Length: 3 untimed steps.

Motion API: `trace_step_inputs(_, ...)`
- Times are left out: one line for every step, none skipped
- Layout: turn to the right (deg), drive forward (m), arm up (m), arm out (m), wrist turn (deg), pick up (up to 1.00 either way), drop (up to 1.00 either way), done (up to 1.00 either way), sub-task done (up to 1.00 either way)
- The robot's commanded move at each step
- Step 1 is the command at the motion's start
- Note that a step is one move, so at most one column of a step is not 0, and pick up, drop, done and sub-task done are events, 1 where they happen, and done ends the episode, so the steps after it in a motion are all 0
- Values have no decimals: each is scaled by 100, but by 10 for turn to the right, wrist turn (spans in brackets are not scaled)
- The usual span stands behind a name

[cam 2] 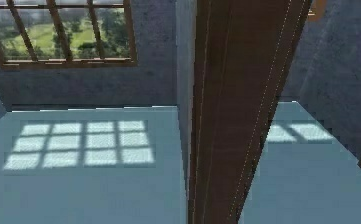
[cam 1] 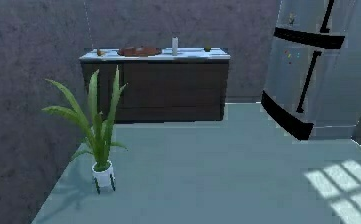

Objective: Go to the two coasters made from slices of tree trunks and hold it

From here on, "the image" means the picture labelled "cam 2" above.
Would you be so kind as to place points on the brown framed window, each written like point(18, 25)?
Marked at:
point(59, 36)

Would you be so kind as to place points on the dark brown wooden door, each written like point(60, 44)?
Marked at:
point(234, 110)

